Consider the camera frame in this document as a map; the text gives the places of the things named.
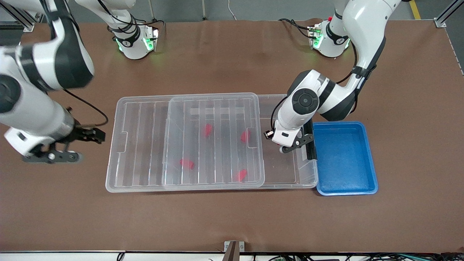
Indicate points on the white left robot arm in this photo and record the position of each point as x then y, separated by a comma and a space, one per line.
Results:
366, 32

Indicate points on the blue plastic tray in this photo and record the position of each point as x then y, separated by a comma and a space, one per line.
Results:
348, 159

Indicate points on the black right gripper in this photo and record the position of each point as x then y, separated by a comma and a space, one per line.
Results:
82, 133

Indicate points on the clear plastic storage box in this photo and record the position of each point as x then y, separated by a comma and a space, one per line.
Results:
286, 166

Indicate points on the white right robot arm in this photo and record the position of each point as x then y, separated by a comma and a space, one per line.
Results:
40, 65

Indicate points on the metal table bracket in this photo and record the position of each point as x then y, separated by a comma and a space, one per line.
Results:
233, 248

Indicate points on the brown table mat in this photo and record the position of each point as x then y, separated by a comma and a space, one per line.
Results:
232, 217

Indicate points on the black box latch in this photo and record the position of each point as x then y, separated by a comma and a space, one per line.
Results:
311, 150

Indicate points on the clear ribbed plastic lid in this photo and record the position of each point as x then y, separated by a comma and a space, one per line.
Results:
145, 145

